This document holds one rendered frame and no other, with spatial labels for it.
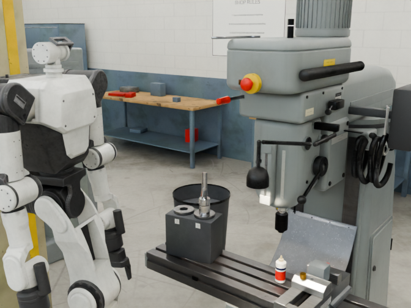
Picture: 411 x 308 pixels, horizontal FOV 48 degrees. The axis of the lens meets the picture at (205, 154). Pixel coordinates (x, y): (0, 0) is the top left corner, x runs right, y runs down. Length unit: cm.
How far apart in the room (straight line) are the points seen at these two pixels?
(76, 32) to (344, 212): 734
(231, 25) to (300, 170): 538
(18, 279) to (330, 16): 133
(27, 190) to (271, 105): 79
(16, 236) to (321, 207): 124
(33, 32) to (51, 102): 778
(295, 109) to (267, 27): 508
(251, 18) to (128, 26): 248
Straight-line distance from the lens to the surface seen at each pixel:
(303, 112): 147
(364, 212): 204
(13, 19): 286
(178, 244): 202
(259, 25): 659
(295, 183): 158
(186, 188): 395
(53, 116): 147
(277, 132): 155
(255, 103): 154
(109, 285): 173
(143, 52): 801
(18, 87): 141
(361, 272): 215
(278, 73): 138
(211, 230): 192
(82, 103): 156
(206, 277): 191
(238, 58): 145
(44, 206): 163
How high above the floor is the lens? 192
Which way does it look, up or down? 15 degrees down
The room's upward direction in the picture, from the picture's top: straight up
